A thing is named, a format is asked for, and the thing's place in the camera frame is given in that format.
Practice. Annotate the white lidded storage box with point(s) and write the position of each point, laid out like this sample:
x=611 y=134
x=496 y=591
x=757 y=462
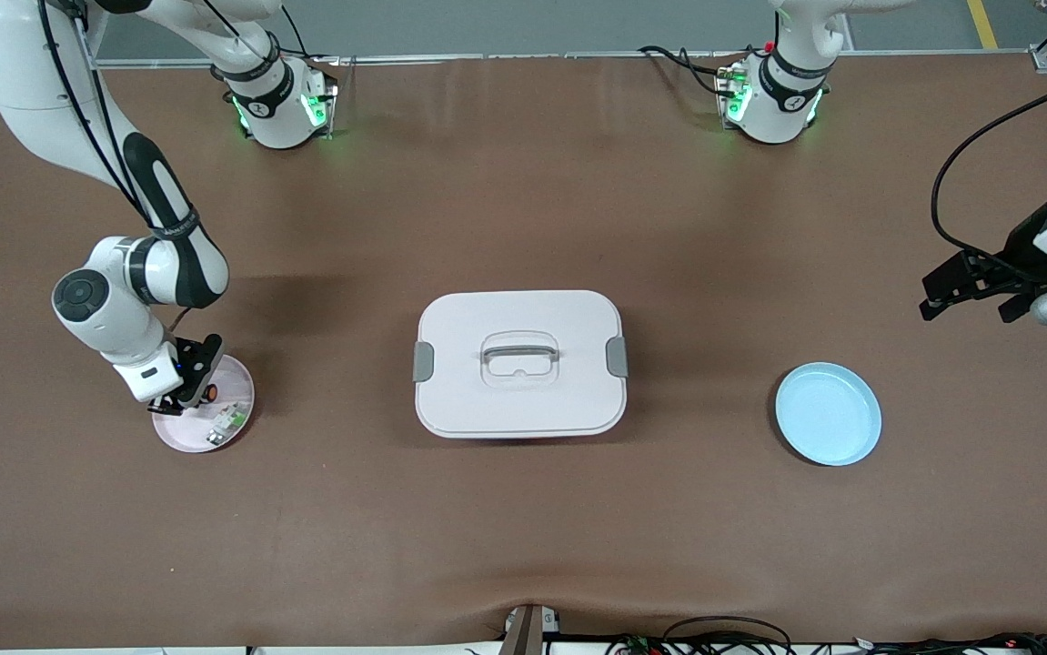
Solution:
x=523 y=409

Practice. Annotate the metal table edge rail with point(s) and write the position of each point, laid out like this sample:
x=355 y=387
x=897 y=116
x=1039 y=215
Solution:
x=532 y=55

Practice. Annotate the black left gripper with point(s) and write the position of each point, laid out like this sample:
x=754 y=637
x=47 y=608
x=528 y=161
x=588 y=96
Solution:
x=1021 y=247

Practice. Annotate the pink round plate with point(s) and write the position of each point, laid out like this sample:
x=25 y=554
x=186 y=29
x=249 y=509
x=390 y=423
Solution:
x=179 y=433

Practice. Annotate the light blue round plate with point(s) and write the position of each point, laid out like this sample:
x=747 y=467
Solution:
x=829 y=414

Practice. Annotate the brown camera mount post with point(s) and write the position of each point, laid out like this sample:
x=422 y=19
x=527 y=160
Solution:
x=523 y=632

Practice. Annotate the brown table mat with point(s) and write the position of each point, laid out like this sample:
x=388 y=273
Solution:
x=523 y=182

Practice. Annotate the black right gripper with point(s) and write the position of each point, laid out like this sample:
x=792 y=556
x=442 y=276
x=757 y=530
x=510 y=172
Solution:
x=186 y=357

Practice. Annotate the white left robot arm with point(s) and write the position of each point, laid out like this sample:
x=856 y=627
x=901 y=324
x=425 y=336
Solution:
x=778 y=114

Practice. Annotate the green and white switch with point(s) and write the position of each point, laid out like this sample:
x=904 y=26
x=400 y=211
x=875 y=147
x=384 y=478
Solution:
x=230 y=420

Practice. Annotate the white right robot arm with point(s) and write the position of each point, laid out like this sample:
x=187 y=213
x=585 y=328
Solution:
x=114 y=309

